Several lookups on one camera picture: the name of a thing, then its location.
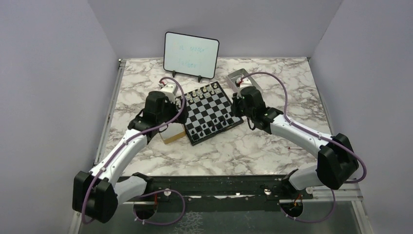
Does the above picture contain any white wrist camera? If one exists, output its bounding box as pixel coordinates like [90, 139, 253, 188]
[159, 81, 182, 110]
[236, 78, 252, 99]

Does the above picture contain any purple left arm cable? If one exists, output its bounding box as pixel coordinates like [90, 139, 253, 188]
[80, 77, 187, 226]

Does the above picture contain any silver pink metal tin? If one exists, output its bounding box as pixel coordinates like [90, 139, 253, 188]
[225, 68, 263, 99]

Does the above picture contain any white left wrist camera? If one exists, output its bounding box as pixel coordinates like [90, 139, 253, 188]
[159, 81, 182, 110]

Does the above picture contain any black white chessboard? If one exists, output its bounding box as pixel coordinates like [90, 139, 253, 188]
[184, 88, 244, 146]

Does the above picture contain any small whiteboard on stand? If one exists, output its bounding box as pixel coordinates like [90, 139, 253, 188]
[163, 32, 220, 79]

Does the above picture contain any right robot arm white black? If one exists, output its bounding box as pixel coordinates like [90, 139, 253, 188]
[231, 86, 359, 198]

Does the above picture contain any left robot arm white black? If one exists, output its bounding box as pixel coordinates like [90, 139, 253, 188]
[72, 90, 188, 224]

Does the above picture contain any row of white chess pieces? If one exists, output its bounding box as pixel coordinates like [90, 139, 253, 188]
[185, 82, 226, 104]

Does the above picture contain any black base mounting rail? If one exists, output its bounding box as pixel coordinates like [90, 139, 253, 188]
[116, 174, 326, 212]

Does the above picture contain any gold metal tin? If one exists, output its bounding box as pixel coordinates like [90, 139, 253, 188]
[159, 123, 186, 144]

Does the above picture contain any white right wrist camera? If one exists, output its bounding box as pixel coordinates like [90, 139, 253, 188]
[236, 78, 252, 99]

